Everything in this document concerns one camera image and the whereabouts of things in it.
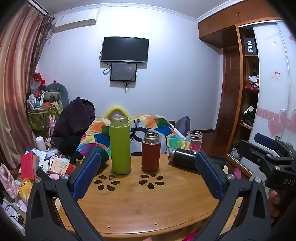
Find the yellow snack packet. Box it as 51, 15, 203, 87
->
18, 177, 34, 205

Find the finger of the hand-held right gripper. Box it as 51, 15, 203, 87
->
236, 140, 290, 173
254, 133, 296, 161

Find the clear glass cup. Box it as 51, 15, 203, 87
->
184, 130, 203, 153

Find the black box on shelf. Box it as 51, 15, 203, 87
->
243, 37, 258, 56

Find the red thermos cup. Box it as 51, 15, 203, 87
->
141, 132, 162, 172

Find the pink rabbit toy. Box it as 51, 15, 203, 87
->
47, 114, 57, 140

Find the white bottle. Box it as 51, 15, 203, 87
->
35, 136, 48, 153

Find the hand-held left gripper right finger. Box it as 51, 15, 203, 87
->
195, 152, 273, 241

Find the small wall monitor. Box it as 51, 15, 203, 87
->
110, 62, 138, 82

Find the white air conditioner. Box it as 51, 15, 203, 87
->
53, 9, 100, 33

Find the pile of papers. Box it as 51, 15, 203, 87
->
32, 148, 77, 181

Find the pink patterned bag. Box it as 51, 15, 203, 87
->
0, 163, 19, 205

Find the wooden wardrobe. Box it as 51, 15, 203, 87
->
197, 0, 296, 180

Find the dark clothing pile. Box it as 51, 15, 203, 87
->
51, 97, 97, 163

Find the black thermos cup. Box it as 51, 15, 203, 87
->
168, 148, 226, 172

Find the brown wooden door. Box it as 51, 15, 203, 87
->
216, 47, 242, 142

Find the yellow curved handle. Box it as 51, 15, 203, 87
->
105, 105, 130, 119

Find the red gift bag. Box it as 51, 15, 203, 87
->
33, 73, 47, 87

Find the striped brown curtain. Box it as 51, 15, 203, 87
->
0, 4, 55, 171

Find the wall television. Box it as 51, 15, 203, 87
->
100, 36, 149, 64

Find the white power strip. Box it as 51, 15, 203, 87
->
0, 201, 26, 235

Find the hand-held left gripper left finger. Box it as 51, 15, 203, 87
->
25, 147, 104, 241

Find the colourful patchwork blanket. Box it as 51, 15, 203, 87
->
75, 114, 202, 163

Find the person's right hand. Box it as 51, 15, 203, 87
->
269, 189, 282, 224

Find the dark green cup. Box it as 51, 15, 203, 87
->
99, 148, 110, 166

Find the red box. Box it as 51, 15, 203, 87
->
20, 152, 38, 180

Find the grey cushion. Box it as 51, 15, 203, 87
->
174, 116, 191, 138

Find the green storage bag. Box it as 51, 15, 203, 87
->
27, 108, 62, 131

